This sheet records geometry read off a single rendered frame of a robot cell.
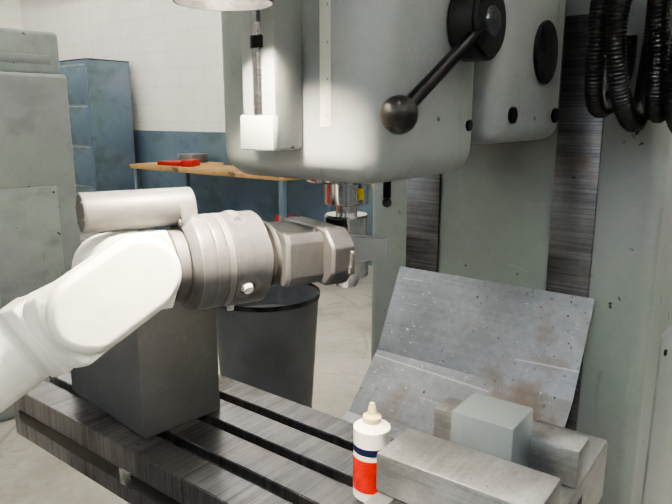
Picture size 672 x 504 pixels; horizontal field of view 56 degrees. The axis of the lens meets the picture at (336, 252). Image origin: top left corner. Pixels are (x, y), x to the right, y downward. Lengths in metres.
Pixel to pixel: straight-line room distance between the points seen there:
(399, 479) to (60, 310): 0.32
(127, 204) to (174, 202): 0.04
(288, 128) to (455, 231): 0.52
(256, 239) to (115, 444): 0.41
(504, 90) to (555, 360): 0.42
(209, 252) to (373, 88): 0.19
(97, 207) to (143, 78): 7.59
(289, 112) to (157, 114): 7.39
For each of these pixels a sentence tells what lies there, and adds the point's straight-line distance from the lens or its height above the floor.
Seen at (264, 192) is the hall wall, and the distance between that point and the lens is 6.64.
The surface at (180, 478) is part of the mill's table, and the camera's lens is 0.79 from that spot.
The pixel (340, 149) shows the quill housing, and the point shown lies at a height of 1.34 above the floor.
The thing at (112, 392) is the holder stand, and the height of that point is 1.00.
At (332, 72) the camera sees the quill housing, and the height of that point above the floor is 1.41.
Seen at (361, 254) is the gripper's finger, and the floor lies 1.23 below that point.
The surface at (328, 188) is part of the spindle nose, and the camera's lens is 0.64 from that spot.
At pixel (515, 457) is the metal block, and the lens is 0.62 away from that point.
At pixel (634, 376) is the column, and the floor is 1.02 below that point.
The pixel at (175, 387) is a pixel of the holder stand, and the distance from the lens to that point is 0.88.
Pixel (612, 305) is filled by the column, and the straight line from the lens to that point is 0.95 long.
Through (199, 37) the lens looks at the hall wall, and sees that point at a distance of 7.33.
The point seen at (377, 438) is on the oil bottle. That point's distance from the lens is 0.69.
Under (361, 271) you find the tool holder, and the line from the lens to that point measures 0.65.
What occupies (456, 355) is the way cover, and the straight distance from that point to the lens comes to 0.99.
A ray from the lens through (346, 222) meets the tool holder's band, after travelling 0.64.
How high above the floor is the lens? 1.37
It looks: 12 degrees down
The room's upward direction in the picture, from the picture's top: straight up
